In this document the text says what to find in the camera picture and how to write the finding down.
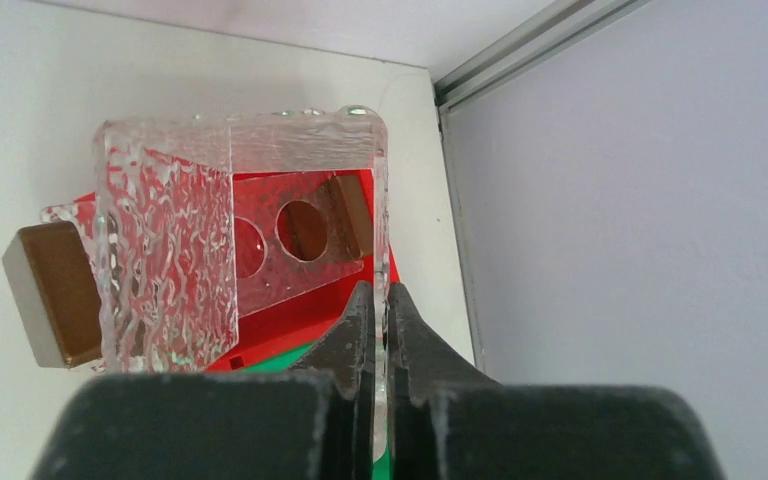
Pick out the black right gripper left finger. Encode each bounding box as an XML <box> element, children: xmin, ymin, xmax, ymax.
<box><xmin>32</xmin><ymin>281</ymin><xmax>375</xmax><ymax>479</ymax></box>

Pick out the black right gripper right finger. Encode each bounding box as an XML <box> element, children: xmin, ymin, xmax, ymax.
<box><xmin>387</xmin><ymin>283</ymin><xmax>724</xmax><ymax>479</ymax></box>

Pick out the clear textured acrylic holder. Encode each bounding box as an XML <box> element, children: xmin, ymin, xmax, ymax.
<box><xmin>38</xmin><ymin>106</ymin><xmax>391</xmax><ymax>479</ymax></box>

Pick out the green bin with toothbrushes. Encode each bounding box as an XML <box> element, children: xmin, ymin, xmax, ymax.
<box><xmin>243</xmin><ymin>344</ymin><xmax>392</xmax><ymax>480</ymax></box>

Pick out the red storage bin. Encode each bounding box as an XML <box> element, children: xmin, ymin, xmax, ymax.
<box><xmin>76</xmin><ymin>163</ymin><xmax>376</xmax><ymax>372</ymax></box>

